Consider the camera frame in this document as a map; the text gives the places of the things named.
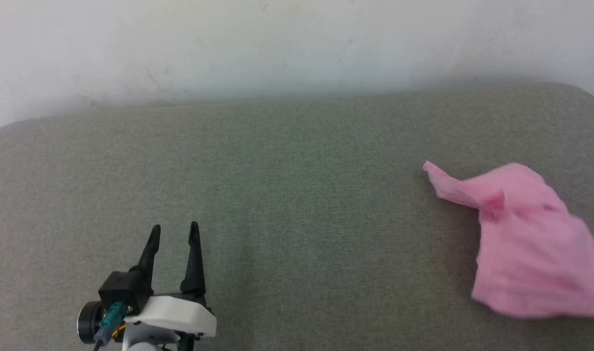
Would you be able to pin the grey-green fabric sofa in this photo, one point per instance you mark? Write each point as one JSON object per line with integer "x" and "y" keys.
{"x": 296, "y": 195}

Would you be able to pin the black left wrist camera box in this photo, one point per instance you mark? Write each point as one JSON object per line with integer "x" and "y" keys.
{"x": 124, "y": 292}

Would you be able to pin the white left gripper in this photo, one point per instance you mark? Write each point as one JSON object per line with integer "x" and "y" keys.
{"x": 180, "y": 314}

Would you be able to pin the pink garment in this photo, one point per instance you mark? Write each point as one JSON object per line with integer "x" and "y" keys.
{"x": 526, "y": 243}

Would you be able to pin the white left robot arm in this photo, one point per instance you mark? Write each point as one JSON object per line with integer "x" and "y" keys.
{"x": 142, "y": 343}

